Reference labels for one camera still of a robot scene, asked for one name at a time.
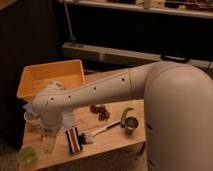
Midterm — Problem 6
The white paper cup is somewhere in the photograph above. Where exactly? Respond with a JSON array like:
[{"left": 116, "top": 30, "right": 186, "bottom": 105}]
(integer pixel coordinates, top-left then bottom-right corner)
[{"left": 24, "top": 112, "right": 39, "bottom": 126}]

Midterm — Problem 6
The bunch of dark grapes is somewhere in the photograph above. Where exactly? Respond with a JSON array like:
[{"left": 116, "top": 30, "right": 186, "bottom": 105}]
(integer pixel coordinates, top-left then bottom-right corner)
[{"left": 90, "top": 105, "right": 110, "bottom": 121}]

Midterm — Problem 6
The small metal cup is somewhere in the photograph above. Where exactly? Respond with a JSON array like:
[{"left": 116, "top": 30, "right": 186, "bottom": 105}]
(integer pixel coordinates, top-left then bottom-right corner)
[{"left": 125, "top": 117, "right": 139, "bottom": 134}]

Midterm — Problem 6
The blue sponge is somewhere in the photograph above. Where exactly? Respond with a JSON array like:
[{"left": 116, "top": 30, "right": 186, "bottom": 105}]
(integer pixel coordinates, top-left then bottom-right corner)
[{"left": 23, "top": 103, "right": 36, "bottom": 116}]

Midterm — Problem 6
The grey wall shelf rail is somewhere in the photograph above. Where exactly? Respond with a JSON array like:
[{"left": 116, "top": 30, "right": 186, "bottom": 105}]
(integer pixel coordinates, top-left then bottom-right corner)
[{"left": 62, "top": 41, "right": 213, "bottom": 70}]

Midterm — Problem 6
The striped whiteboard eraser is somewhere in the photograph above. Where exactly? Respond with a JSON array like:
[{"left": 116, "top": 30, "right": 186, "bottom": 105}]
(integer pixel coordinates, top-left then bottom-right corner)
[{"left": 65, "top": 127, "right": 83, "bottom": 154}]

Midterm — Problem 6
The upper wooden shelf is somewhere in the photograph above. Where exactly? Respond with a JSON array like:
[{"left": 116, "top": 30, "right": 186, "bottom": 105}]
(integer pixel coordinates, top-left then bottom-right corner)
[{"left": 57, "top": 0, "right": 213, "bottom": 19}]

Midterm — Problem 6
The yellow plastic bin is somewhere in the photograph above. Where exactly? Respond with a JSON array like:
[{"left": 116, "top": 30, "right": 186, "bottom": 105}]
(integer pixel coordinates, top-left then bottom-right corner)
[{"left": 17, "top": 60, "right": 85, "bottom": 101}]

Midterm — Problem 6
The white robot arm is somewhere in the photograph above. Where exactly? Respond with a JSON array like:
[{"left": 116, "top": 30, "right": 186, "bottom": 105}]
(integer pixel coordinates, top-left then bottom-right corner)
[{"left": 32, "top": 62, "right": 213, "bottom": 171}]

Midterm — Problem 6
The green plastic cup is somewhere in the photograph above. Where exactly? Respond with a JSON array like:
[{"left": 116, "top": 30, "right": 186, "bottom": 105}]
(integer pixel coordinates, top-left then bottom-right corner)
[{"left": 17, "top": 147, "right": 38, "bottom": 166}]

